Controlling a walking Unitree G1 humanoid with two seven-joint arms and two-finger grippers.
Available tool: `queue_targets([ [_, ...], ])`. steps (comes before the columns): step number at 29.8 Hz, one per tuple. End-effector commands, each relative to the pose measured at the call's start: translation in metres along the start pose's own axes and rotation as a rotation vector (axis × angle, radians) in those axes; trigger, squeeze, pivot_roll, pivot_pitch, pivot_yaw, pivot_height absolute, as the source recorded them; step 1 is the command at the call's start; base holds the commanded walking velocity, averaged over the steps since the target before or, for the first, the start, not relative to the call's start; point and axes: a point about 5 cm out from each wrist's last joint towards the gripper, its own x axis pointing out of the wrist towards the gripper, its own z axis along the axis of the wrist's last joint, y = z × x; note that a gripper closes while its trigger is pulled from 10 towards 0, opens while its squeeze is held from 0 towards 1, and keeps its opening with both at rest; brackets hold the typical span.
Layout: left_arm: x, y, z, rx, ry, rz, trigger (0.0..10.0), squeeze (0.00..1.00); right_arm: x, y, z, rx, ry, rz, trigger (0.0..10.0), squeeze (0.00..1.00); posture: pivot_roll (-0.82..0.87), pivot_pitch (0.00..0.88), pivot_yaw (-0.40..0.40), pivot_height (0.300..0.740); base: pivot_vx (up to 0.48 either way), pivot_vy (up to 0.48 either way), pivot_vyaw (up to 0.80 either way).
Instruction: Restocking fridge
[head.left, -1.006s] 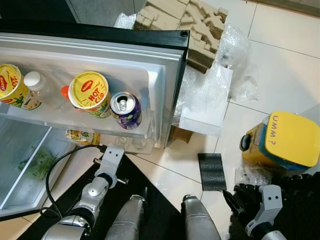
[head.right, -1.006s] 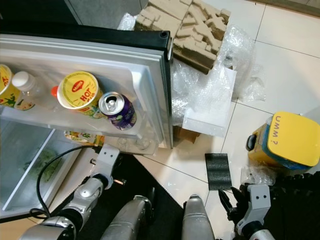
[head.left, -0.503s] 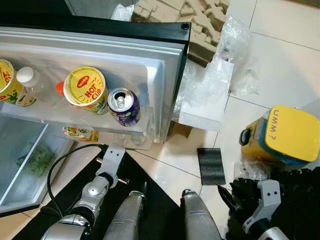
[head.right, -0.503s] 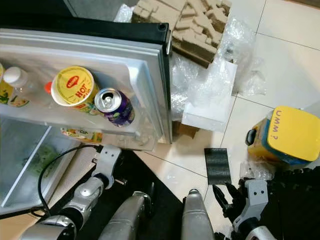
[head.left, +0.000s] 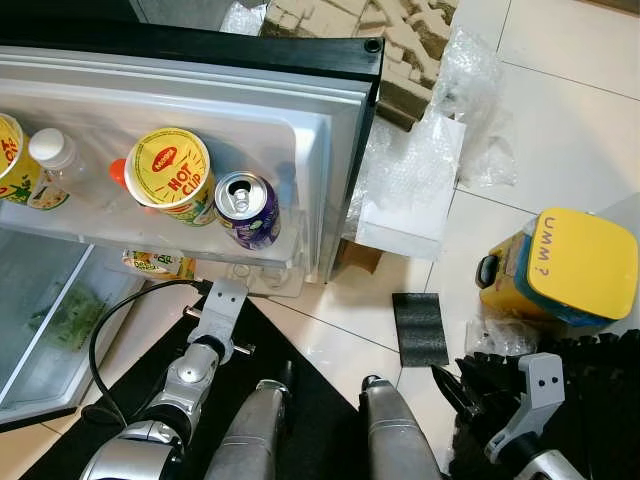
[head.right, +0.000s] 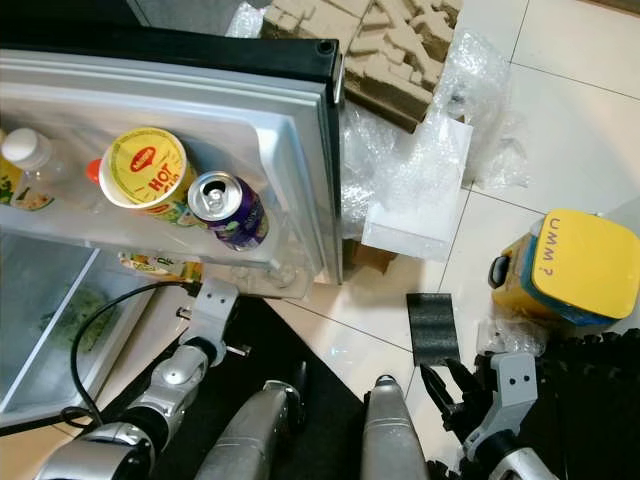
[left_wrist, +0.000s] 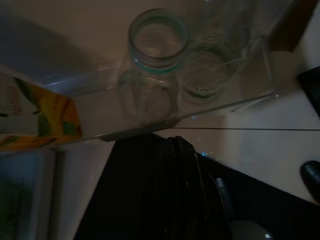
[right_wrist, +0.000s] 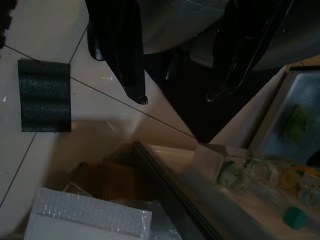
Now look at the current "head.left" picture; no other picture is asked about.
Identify clear fridge crisper drawer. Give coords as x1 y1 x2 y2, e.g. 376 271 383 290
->
0 230 146 426

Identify Peel Fresh juice carton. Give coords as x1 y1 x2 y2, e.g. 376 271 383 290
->
122 250 198 281

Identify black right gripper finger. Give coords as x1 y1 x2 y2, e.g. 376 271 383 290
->
432 364 483 419
458 357 501 393

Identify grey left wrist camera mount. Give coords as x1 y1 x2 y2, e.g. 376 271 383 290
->
188 279 251 346

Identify silver left robot leg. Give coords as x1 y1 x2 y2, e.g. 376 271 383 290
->
203 360 294 480

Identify white foam sheet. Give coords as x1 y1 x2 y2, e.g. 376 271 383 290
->
345 105 466 263

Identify large dark floor mat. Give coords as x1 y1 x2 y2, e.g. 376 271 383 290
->
20 290 401 480

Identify green leafy vegetables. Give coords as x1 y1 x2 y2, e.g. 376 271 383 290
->
25 285 106 351

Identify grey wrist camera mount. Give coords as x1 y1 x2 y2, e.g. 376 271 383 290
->
487 352 563 463
188 279 251 346

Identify small orange cap bottle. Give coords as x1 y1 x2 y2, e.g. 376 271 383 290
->
108 158 136 191

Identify small cardboard box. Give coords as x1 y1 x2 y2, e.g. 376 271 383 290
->
335 240 386 276

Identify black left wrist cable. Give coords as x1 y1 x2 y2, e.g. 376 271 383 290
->
88 278 216 429

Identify yellow lid storage container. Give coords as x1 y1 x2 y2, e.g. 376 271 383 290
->
478 207 640 329

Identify black ribbed mat piece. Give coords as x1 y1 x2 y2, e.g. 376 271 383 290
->
391 292 451 369

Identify clear plastic bag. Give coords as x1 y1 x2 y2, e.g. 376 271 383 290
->
430 25 516 191

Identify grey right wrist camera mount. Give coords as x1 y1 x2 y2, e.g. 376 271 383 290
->
487 352 563 463

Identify yellow Hot Cup noodle cup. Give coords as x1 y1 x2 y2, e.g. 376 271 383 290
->
125 127 218 228
0 113 43 206

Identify purple drink can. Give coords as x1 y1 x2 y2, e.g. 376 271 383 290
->
215 171 281 251

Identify moulded pulp packaging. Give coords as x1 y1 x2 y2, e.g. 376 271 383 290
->
262 0 459 131

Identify silver robot leg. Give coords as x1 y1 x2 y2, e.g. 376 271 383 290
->
203 360 294 480
360 375 446 480

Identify silver right robot leg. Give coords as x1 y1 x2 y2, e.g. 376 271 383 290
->
360 375 446 480

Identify clear bottle white cap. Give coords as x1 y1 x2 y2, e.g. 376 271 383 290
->
28 128 111 211

